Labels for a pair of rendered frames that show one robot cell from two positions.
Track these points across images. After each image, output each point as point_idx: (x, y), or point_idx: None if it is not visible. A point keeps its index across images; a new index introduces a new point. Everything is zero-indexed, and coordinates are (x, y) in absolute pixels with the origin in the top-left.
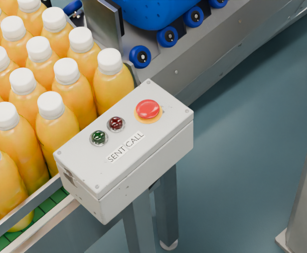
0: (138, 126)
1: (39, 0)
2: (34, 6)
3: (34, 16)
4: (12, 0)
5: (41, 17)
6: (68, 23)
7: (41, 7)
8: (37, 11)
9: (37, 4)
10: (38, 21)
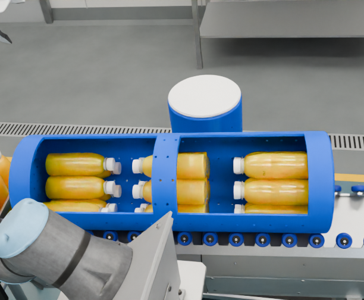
0: None
1: None
2: None
3: None
4: None
5: None
6: None
7: None
8: None
9: None
10: None
